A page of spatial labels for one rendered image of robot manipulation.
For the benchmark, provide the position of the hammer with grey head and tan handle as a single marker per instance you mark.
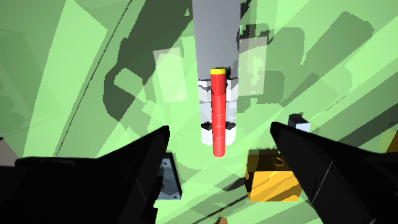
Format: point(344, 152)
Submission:
point(222, 221)

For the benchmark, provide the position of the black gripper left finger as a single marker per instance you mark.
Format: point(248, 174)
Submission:
point(118, 184)

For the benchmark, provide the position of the red cylinder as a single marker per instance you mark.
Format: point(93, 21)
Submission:
point(218, 100)

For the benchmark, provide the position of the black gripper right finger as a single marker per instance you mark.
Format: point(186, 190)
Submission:
point(345, 184)

